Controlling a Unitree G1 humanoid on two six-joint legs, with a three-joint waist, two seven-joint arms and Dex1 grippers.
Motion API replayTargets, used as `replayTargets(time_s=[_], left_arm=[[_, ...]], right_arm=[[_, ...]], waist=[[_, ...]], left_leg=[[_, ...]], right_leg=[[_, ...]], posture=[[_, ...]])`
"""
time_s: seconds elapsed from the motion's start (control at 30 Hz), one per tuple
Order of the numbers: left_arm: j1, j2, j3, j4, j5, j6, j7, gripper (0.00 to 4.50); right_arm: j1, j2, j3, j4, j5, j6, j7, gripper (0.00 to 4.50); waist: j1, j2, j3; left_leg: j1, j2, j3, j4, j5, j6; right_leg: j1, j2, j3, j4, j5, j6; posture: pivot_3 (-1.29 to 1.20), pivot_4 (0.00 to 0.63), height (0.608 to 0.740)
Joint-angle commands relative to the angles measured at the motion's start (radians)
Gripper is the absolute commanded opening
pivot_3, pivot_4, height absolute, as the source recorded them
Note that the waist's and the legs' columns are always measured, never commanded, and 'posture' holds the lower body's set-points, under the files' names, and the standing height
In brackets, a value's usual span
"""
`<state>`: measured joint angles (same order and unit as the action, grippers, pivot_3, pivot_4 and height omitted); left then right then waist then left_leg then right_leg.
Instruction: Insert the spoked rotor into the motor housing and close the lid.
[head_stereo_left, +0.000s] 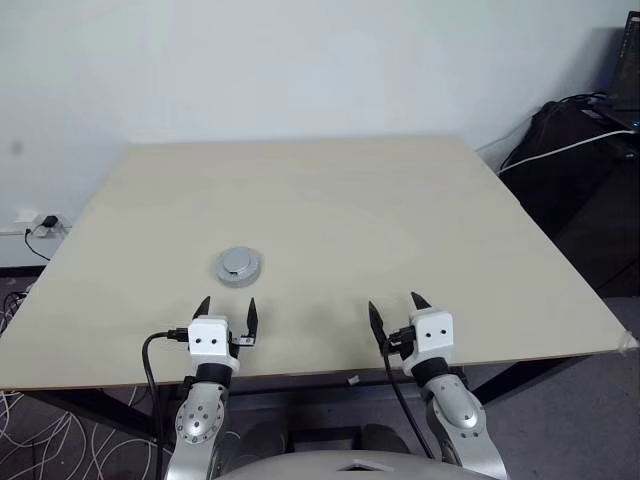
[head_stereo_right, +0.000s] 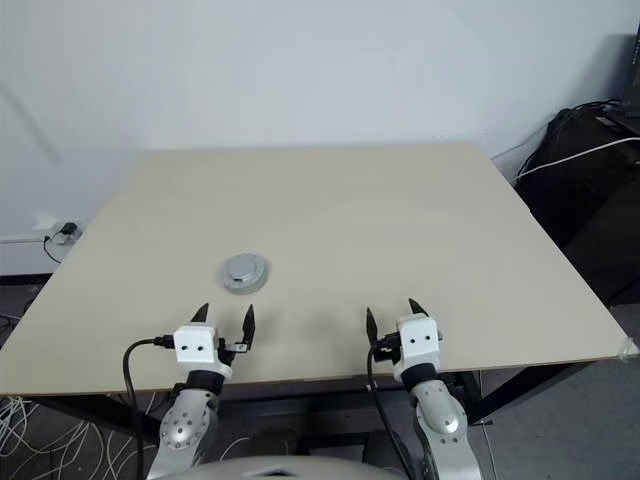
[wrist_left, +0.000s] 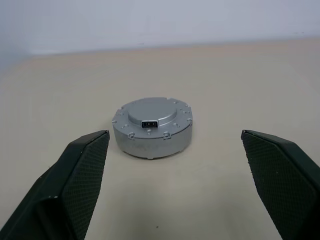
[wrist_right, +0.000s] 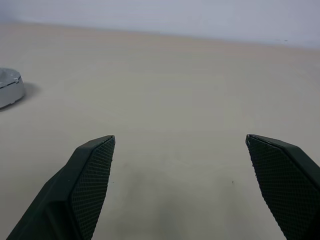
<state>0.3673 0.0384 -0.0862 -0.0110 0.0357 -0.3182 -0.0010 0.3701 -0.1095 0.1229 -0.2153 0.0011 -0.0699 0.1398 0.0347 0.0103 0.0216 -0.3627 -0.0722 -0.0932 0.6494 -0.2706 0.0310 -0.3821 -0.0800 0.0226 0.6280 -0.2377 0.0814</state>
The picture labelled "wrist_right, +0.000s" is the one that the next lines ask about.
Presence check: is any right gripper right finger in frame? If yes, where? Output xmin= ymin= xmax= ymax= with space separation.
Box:
xmin=245 ymin=133 xmax=320 ymax=240

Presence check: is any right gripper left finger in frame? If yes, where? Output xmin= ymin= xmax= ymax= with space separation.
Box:
xmin=5 ymin=134 xmax=116 ymax=240

